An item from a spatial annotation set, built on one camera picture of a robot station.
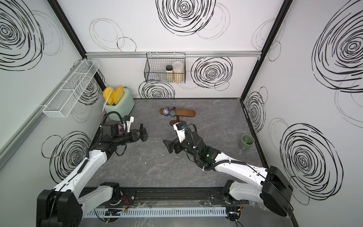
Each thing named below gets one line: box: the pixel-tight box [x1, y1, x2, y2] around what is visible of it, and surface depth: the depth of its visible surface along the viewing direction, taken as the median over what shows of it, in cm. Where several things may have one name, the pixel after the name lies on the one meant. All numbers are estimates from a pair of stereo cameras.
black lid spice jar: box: [165, 64, 173, 83], surface depth 88 cm
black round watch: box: [141, 133, 149, 142], surface depth 79 cm
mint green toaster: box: [104, 87, 136, 121], surface depth 98 cm
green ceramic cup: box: [239, 134, 255, 151], surface depth 91 cm
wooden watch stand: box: [159, 107, 197, 126], surface depth 94 cm
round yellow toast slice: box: [103, 86, 116, 105], surface depth 97 cm
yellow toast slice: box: [111, 85, 125, 105], surface depth 97 cm
